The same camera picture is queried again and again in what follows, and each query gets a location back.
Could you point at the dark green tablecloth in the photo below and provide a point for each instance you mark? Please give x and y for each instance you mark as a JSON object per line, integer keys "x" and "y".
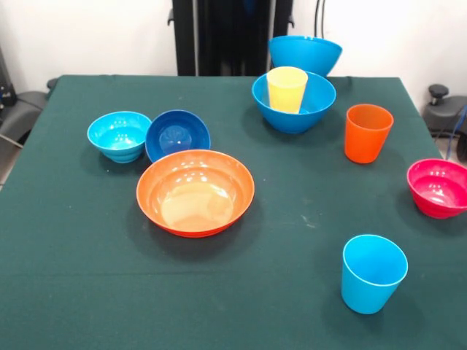
{"x": 109, "y": 255}

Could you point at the black equipment base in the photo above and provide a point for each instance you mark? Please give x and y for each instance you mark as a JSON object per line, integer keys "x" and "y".
{"x": 443, "y": 109}
{"x": 18, "y": 113}

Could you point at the orange plastic cup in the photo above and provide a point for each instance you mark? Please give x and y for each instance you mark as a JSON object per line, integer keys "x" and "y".
{"x": 366, "y": 135}

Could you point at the pink plastic bowl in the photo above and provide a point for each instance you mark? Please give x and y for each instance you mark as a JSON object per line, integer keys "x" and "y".
{"x": 438, "y": 189}

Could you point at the light blue plastic cup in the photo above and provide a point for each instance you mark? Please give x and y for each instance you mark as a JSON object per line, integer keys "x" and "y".
{"x": 372, "y": 280}

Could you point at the large orange plastic bowl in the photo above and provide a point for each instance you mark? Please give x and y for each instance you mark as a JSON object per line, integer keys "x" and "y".
{"x": 193, "y": 204}

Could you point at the small cyan plastic bowl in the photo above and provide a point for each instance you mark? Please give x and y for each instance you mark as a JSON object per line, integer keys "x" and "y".
{"x": 118, "y": 138}

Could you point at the yellow plastic cup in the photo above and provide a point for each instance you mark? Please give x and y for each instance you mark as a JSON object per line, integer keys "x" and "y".
{"x": 286, "y": 95}

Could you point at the dark blue plastic bowl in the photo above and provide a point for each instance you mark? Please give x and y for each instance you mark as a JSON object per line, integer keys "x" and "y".
{"x": 175, "y": 133}

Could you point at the large blue plastic bowl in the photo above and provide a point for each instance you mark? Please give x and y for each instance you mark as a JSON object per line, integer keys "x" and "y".
{"x": 292, "y": 122}
{"x": 306, "y": 54}

